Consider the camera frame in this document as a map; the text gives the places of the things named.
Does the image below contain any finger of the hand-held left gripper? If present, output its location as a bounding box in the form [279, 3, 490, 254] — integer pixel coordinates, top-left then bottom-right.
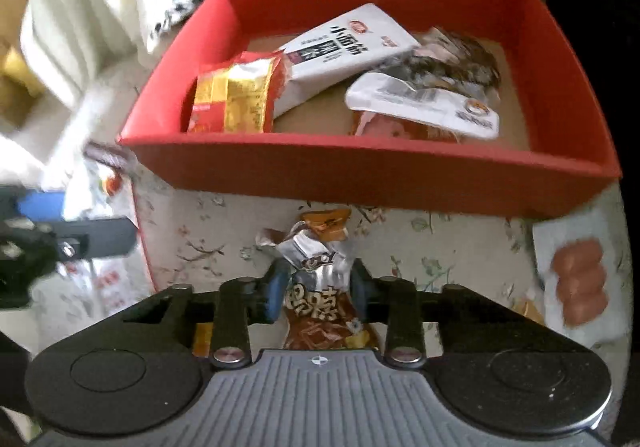
[0, 190, 69, 225]
[54, 218, 140, 259]

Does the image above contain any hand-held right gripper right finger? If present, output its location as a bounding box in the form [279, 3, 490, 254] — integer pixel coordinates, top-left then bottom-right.
[350, 259, 521, 367]

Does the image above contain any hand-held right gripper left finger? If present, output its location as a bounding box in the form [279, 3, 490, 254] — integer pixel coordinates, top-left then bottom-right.
[120, 257, 293, 369]

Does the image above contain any silver brown snack packet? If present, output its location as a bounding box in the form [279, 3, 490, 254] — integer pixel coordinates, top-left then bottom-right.
[255, 207, 379, 353]

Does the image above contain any red cardboard box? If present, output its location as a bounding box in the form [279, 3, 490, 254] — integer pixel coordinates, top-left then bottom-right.
[116, 0, 623, 220]

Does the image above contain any yellow red snack packet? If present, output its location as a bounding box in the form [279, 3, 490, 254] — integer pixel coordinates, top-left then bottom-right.
[187, 51, 292, 134]

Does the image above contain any red white snack packet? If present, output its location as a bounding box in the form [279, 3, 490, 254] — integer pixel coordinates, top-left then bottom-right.
[92, 262, 136, 314]

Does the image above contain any white brown-top snack packet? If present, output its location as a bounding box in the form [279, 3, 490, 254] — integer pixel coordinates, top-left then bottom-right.
[82, 141, 139, 200]

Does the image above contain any orange flat snack packet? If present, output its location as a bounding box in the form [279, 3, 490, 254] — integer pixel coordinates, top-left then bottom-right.
[192, 322, 217, 358]

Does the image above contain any yellow plastic bag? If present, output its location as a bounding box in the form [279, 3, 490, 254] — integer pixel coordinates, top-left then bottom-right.
[0, 42, 46, 128]

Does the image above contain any orange brown snack packet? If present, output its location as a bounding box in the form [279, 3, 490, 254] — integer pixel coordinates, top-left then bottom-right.
[514, 297, 547, 326]

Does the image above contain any pink meat snack packet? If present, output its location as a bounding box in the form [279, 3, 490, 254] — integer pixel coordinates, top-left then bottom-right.
[348, 110, 463, 144]

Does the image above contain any white orange-logo snack packet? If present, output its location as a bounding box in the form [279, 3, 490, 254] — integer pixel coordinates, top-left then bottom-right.
[345, 72, 501, 139]

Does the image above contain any cream blanket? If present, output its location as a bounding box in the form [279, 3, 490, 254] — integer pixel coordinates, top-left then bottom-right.
[0, 0, 173, 188]

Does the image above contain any white sausage packet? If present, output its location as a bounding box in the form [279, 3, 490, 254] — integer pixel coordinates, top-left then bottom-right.
[531, 221, 627, 344]

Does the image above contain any white black-print snack packet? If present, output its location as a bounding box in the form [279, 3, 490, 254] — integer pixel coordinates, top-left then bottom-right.
[277, 3, 422, 118]

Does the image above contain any silver dark snack packet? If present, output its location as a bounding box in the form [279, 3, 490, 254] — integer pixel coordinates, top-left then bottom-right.
[395, 26, 503, 90]

